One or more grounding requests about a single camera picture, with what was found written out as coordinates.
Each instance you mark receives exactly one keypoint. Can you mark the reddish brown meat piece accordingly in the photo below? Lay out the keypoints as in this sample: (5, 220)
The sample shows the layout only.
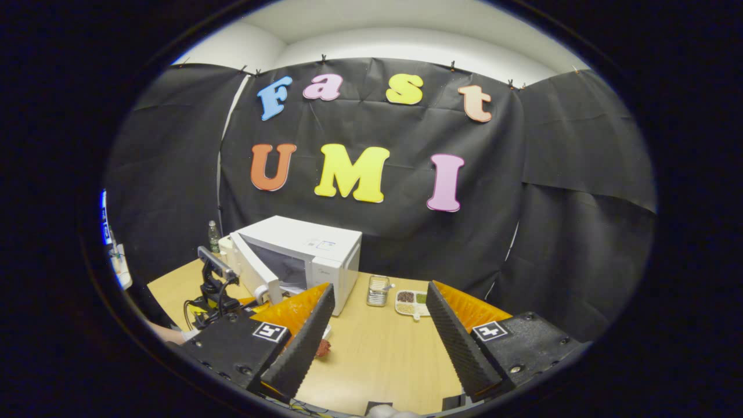
(323, 348)

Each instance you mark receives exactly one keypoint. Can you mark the blue lit screen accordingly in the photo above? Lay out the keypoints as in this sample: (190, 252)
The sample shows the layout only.
(104, 217)

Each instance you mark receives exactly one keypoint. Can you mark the white toaster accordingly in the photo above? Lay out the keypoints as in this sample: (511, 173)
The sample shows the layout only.
(226, 252)

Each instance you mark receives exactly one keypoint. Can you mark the white divided condiment plate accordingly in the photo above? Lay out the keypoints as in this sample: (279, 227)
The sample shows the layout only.
(409, 302)

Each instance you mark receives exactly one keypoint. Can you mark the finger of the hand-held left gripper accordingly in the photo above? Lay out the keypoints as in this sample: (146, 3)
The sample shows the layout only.
(256, 303)

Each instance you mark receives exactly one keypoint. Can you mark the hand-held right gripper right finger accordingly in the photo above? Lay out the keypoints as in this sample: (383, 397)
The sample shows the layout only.
(458, 348)

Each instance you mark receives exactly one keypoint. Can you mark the black backdrop cloth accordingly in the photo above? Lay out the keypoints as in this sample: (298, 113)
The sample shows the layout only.
(551, 174)

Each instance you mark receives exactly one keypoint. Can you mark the metal cutlery holder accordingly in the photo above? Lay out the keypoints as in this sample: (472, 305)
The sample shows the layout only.
(378, 292)

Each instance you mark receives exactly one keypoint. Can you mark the clear plastic water bottle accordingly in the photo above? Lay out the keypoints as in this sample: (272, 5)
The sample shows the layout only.
(213, 238)

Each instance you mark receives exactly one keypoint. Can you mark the white papers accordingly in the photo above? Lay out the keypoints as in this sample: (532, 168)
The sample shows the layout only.
(121, 267)

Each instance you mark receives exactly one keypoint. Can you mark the white microwave oven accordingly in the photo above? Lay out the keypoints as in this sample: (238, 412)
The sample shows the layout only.
(325, 249)

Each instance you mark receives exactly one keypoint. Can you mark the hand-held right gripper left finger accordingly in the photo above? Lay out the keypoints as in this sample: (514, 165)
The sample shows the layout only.
(302, 348)

